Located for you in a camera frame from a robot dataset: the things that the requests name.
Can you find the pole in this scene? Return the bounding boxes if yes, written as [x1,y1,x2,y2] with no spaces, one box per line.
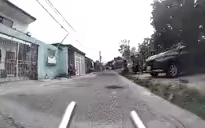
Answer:
[98,50,103,72]

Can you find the grey asphalt road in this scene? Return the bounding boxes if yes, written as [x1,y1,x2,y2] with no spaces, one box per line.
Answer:
[0,70,205,128]

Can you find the teal building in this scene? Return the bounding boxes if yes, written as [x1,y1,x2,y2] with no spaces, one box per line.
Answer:
[33,39,88,80]

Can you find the robot's own part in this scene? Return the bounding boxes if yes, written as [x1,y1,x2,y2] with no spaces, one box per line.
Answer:
[58,100,77,128]
[129,110,147,128]

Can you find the dark car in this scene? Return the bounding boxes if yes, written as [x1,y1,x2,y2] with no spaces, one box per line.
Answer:
[145,44,205,79]

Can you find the grass strip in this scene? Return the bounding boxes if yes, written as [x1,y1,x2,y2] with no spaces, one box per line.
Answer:
[123,73,205,124]

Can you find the row of trees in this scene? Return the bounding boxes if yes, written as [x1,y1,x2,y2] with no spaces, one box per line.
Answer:
[118,0,205,73]

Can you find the white building with railings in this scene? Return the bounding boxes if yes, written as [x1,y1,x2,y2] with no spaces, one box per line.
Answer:
[0,0,39,83]

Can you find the grey concrete ground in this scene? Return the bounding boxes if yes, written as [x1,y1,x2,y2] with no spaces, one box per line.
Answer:
[136,71,205,98]

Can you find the overhead wires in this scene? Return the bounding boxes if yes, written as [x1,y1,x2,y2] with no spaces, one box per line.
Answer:
[34,0,88,51]

